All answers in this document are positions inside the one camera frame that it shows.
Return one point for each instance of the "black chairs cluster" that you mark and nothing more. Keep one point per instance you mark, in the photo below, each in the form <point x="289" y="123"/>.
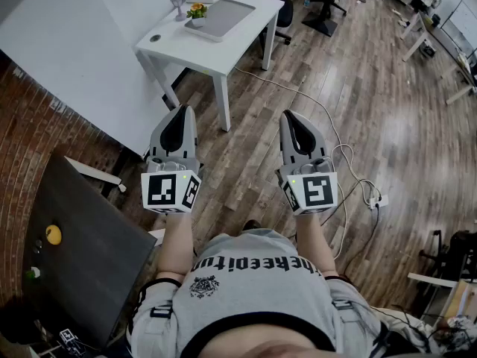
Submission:
<point x="458" y="252"/>

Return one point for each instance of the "white power strip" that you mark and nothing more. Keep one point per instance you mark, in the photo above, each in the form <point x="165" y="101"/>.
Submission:
<point x="378" y="202"/>

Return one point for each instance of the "person's left forearm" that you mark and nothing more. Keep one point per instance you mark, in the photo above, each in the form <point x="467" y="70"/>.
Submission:
<point x="177" y="244"/>

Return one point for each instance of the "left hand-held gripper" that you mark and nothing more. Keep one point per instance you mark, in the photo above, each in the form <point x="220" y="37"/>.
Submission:
<point x="160" y="188"/>

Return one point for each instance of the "person's dark shoe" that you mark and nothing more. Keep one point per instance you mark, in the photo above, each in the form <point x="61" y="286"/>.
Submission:
<point x="252" y="224"/>

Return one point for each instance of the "white low bench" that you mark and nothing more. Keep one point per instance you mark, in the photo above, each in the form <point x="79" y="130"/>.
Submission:
<point x="432" y="280"/>

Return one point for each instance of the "yellow round object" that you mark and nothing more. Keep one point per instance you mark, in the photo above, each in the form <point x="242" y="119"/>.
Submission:
<point x="53" y="235"/>

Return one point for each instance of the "black white tracking device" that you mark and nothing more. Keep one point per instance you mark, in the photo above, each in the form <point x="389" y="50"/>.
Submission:
<point x="71" y="341"/>

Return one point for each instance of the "person's right forearm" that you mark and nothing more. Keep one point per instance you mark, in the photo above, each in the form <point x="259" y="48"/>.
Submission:
<point x="316" y="244"/>

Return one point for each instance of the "white table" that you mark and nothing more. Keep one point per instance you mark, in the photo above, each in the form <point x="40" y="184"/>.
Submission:
<point x="201" y="52"/>

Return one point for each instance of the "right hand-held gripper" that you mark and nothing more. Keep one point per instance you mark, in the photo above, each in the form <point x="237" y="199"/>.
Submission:
<point x="316" y="192"/>

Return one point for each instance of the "grey tray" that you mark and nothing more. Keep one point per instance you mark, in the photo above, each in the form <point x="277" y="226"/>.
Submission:
<point x="231" y="15"/>

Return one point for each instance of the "black side table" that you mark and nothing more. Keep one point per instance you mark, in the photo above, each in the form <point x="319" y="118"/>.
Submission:
<point x="97" y="244"/>

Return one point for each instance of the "person's grey printed t-shirt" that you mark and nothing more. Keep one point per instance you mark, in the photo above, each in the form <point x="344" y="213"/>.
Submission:
<point x="253" y="297"/>

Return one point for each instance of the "small green white object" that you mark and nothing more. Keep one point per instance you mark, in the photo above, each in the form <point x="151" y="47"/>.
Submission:
<point x="33" y="273"/>

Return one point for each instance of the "orange flower pot plant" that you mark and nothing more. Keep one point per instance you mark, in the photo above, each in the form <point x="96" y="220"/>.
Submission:
<point x="197" y="15"/>

